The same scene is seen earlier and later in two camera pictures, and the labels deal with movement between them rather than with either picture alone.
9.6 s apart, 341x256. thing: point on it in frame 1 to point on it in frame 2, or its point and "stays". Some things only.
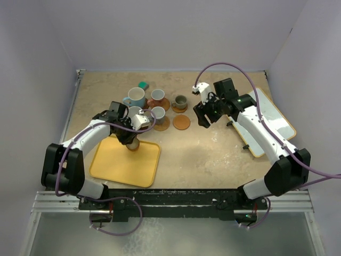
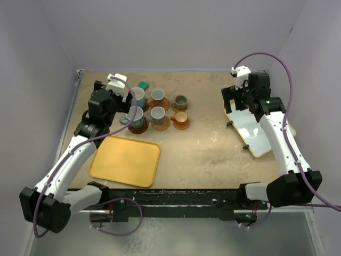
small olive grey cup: [180, 102] stays
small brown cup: [134, 145] to [180, 118]
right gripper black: [202, 110] to [230, 93]
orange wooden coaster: [181, 122] stays
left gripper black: [129, 138] to [122, 105]
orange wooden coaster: [179, 110] stays
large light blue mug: [136, 97] stays
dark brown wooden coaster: [146, 106] stays
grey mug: [160, 113] stays
